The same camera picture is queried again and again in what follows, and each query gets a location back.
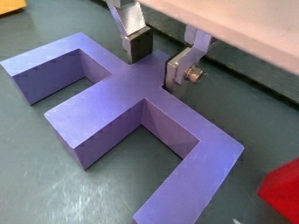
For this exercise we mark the yellow slotted board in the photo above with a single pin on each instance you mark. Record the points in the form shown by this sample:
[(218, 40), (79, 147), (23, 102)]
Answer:
[(11, 5)]

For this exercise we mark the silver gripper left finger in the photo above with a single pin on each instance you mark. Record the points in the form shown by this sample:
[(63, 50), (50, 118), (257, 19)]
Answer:
[(135, 33)]

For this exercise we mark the red interlocking block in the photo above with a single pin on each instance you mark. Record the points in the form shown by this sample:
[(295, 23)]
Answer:
[(279, 190)]

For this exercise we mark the purple interlocking block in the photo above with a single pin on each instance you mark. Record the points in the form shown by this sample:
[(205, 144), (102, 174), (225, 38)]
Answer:
[(127, 99)]

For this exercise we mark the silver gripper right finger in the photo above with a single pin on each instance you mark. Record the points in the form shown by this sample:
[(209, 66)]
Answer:
[(181, 66)]

